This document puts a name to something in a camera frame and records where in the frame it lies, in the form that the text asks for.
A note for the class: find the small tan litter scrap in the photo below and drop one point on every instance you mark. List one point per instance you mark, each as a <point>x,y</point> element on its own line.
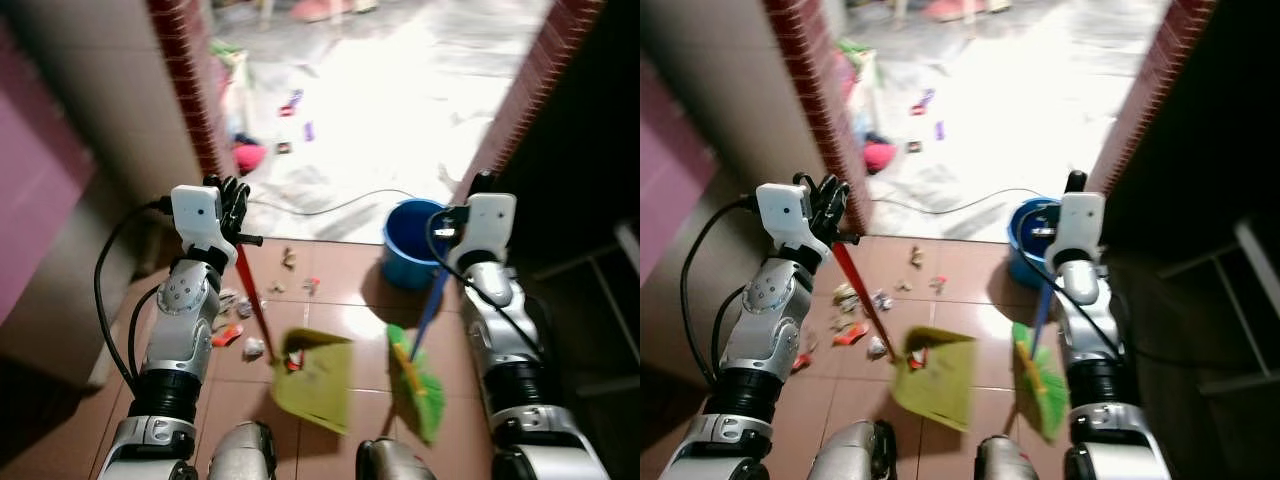
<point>916,257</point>
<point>289,258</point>

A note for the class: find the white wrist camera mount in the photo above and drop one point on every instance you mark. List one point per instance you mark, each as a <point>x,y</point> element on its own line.
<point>782,212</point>
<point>1082,225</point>
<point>195,215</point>
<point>490,228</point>

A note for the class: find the pink round object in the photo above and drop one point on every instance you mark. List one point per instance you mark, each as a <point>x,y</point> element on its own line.
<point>880,157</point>
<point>250,158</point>

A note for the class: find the silver left robot leg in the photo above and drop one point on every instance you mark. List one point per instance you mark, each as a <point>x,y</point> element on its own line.
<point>852,455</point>
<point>242,455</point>

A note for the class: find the purple red litter piece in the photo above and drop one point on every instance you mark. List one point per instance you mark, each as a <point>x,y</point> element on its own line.
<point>922,101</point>
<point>291,102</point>

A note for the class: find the pink cloth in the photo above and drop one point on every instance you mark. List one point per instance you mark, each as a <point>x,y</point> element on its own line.
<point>960,9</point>
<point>330,9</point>

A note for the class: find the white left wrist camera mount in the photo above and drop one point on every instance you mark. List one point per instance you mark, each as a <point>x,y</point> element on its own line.
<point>782,212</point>
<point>195,215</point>

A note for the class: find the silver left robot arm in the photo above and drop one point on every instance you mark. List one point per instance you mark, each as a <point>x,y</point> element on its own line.
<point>178,320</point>
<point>765,320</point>

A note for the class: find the grey metal rack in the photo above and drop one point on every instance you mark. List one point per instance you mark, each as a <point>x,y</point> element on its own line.
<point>1255,270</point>
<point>600,290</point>

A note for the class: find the white crumpled paper litter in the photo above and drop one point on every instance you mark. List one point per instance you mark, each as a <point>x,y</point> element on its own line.
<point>254,348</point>
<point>878,347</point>

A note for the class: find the red wrapper litter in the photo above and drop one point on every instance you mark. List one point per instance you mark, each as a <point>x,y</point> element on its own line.
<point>850,334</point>
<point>227,336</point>

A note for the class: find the blue plastic bucket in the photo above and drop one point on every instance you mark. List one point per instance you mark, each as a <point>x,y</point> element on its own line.
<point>1025,245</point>
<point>408,245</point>

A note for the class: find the small red white litter scrap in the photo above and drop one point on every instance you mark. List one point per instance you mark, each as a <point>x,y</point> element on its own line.
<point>311,285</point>
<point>937,284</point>

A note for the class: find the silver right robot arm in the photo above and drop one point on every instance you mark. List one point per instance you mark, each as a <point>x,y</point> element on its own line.
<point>1095,340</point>
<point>510,340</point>

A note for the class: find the silver right robot leg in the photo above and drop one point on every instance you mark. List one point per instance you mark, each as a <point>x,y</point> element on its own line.
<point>392,462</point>
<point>1010,460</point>

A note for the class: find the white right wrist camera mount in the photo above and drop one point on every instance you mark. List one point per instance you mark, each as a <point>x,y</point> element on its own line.
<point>490,228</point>
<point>1082,225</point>

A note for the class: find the silver robot leg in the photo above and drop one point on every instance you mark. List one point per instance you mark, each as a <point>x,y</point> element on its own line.
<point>242,455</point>
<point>1010,460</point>
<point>392,462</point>
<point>852,455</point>

